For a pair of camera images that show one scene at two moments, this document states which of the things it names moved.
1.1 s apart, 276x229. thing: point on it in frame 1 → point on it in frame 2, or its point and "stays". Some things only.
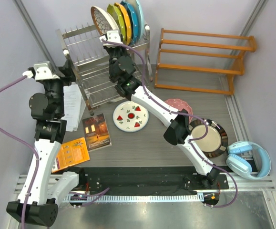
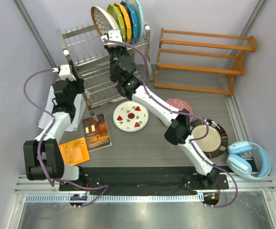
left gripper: (67, 70) → (78, 83)
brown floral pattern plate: (103, 21) stays
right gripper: (124, 48) stays
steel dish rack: (88, 60) stays
